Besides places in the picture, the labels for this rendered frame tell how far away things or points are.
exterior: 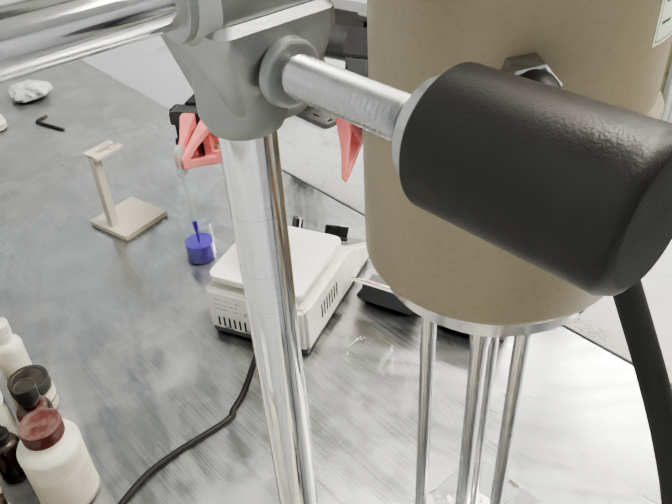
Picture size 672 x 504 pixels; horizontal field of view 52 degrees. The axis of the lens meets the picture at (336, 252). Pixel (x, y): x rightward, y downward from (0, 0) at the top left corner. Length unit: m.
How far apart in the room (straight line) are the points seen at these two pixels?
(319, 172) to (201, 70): 0.97
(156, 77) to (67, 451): 1.79
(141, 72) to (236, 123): 2.14
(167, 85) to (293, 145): 1.19
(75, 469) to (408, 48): 0.54
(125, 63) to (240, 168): 2.10
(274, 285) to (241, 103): 0.06
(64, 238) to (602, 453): 0.77
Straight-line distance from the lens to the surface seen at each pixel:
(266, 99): 0.16
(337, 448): 0.70
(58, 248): 1.05
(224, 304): 0.79
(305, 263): 0.78
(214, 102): 0.16
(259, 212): 0.18
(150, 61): 2.31
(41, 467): 0.67
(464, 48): 0.20
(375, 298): 0.84
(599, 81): 0.21
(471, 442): 0.37
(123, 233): 1.03
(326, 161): 1.15
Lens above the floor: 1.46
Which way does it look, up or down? 37 degrees down
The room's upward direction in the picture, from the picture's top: 3 degrees counter-clockwise
